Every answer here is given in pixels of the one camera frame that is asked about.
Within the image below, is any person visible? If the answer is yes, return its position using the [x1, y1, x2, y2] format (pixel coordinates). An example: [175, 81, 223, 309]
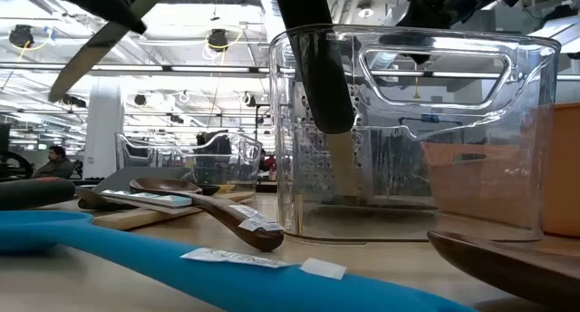
[31, 144, 77, 180]

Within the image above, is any small blue silicone spoon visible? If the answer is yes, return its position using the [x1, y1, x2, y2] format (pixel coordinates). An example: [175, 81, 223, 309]
[0, 210, 477, 312]

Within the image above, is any grey square turner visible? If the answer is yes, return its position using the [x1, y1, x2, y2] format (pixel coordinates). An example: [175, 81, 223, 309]
[0, 165, 194, 212]

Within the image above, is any tall clear plastic bin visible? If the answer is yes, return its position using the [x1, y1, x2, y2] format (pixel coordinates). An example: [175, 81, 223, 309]
[268, 24, 563, 243]

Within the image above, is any orange plastic bin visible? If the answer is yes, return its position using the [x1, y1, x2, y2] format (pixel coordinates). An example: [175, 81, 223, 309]
[420, 102, 580, 239]

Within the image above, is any steel box grater black top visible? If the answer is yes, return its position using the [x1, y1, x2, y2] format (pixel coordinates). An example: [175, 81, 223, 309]
[289, 83, 425, 202]

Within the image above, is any white building column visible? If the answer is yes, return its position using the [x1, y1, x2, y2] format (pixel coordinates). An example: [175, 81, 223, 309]
[83, 78, 124, 180]

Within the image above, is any black round turner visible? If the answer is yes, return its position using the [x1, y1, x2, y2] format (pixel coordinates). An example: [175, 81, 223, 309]
[271, 0, 439, 213]

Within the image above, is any narrow wooden slotted spatula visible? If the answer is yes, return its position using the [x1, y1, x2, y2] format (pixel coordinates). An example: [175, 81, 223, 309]
[92, 191, 256, 231]

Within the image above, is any wide clear plastic bin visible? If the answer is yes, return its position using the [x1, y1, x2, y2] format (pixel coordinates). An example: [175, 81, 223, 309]
[115, 131, 264, 196]

